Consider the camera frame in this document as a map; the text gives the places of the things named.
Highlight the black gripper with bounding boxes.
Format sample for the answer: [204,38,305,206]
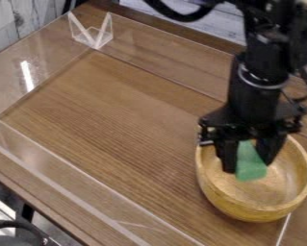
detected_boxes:
[196,101,307,175]

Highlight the clear acrylic tray wall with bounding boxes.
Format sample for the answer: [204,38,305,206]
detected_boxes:
[0,119,204,246]

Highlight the black cable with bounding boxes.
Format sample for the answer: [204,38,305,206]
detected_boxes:
[0,219,48,246]

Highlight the green rectangular block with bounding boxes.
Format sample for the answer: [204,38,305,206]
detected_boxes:
[235,140,267,182]

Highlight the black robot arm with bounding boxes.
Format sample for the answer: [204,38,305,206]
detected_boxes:
[144,0,307,174]

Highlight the wooden bowl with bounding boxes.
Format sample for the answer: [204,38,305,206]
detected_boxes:
[194,136,307,223]

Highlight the black table leg bracket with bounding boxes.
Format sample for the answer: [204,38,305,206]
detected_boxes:
[15,203,61,246]

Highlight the clear acrylic corner bracket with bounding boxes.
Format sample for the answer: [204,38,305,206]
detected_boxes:
[66,12,113,50]

